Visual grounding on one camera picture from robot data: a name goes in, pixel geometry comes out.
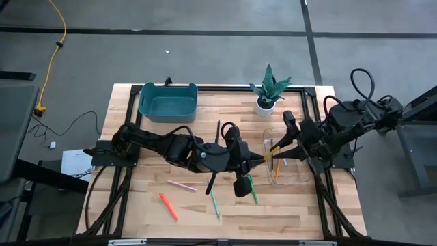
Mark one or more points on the pink pen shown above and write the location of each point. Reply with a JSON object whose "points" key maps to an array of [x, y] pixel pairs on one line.
{"points": [[181, 186]]}

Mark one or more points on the orange pencil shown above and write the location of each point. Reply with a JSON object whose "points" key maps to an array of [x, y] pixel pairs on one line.
{"points": [[278, 171]]}

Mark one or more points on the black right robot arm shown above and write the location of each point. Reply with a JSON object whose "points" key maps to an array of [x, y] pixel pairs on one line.
{"points": [[345, 119]]}

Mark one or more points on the black metal table frame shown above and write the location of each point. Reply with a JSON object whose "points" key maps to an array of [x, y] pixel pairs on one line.
{"points": [[232, 89]]}

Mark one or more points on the yellow pencil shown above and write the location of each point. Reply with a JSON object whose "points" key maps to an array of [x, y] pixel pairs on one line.
{"points": [[273, 152]]}

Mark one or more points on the silver metal bracket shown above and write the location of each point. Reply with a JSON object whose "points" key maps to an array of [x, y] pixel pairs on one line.
{"points": [[317, 243], [127, 242]]}

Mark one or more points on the orange-red pen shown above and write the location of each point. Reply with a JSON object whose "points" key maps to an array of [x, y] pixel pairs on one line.
{"points": [[168, 206]]}

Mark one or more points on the white paper sheet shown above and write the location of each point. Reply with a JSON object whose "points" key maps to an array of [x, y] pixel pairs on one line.
{"points": [[75, 165]]}

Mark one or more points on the grey desk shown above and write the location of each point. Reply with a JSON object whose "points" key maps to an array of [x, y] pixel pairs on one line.
{"points": [[17, 130]]}

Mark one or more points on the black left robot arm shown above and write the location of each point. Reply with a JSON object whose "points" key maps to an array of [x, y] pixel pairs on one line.
{"points": [[177, 147]]}

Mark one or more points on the clear plastic tray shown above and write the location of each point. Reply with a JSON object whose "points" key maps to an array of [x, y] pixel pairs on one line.
{"points": [[290, 178]]}

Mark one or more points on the dark metal cart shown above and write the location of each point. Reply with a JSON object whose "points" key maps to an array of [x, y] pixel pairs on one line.
{"points": [[420, 160]]}

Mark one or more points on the black pen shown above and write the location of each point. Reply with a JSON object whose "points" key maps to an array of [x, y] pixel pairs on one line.
{"points": [[218, 131]]}

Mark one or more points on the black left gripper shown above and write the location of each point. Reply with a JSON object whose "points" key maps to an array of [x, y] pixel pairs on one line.
{"points": [[242, 157]]}

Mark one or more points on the teal plastic bin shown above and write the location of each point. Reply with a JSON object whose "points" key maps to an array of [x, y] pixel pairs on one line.
{"points": [[167, 102]]}

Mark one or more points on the green pen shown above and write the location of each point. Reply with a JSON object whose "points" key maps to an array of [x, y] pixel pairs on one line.
{"points": [[253, 193]]}

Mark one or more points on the white plant pot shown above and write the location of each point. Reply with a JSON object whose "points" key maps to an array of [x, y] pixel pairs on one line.
{"points": [[263, 111]]}

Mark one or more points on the green snake plant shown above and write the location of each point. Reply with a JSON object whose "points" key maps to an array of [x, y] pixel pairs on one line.
{"points": [[269, 85]]}

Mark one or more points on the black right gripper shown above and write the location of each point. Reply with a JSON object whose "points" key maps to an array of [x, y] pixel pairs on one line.
{"points": [[309, 140]]}

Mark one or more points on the teal pencil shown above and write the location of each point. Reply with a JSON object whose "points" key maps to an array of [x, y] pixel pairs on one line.
{"points": [[215, 203]]}

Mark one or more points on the dark brown pencil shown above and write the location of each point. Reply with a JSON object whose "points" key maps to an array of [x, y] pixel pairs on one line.
{"points": [[272, 164]]}

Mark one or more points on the black clamp knob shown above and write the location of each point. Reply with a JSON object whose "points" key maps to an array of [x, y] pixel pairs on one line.
{"points": [[167, 81]]}

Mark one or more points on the small white adapter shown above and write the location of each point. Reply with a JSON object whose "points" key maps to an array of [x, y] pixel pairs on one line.
{"points": [[52, 145]]}

